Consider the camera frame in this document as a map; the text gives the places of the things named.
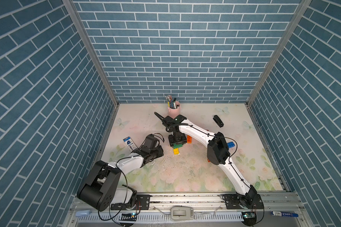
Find dark green lego brick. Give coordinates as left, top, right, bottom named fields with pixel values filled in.
left=173, top=144, right=183, bottom=149

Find yellow lego brick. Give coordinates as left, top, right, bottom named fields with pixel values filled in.
left=173, top=148, right=179, bottom=155

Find orange lego brick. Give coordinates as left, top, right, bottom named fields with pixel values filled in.
left=187, top=135, right=192, bottom=143

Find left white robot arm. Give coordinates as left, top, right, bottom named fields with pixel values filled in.
left=77, top=134, right=164, bottom=211

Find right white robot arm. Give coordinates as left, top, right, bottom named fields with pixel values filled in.
left=154, top=113, right=264, bottom=210

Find blue lego brick right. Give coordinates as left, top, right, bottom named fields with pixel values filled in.
left=227, top=142, right=235, bottom=148

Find pink pen cup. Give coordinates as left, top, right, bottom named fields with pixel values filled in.
left=168, top=101, right=181, bottom=118

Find pens in cup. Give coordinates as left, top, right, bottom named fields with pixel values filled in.
left=166, top=95, right=177, bottom=109

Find white blue small box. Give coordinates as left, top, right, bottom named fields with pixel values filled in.
left=123, top=137, right=138, bottom=152

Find black stapler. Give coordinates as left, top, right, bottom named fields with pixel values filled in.
left=213, top=115, right=224, bottom=128

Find white handheld device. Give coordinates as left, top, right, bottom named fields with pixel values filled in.
left=170, top=206, right=194, bottom=221

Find blue white marker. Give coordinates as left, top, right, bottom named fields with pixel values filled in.
left=271, top=211, right=299, bottom=218

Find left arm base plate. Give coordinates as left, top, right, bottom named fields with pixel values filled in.
left=110, top=194, right=151, bottom=211

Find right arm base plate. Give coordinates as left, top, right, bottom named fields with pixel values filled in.
left=221, top=194, right=264, bottom=210

